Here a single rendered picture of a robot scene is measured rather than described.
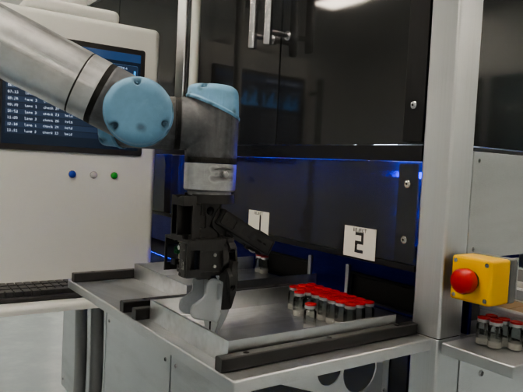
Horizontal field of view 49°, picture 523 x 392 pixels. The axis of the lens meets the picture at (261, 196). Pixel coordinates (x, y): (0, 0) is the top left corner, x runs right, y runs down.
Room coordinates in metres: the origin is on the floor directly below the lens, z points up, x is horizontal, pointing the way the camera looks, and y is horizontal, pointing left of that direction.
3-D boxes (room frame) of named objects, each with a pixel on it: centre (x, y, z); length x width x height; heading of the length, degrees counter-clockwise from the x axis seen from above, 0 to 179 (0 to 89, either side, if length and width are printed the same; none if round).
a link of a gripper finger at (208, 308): (0.80, 0.07, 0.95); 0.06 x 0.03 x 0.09; 126
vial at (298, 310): (1.06, -0.08, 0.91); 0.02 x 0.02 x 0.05
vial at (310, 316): (0.97, -0.09, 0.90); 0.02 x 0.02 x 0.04
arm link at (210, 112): (0.82, 0.08, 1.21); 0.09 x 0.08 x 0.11; 101
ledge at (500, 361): (0.93, -0.41, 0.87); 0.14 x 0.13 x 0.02; 126
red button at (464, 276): (0.89, -0.33, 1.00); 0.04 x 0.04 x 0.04; 36
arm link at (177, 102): (0.78, 0.17, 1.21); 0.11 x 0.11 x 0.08; 11
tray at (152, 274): (1.32, 0.08, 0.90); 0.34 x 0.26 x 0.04; 126
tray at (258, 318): (0.98, -0.03, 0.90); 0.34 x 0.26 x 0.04; 125
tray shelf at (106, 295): (1.14, 0.03, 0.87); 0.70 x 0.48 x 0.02; 36
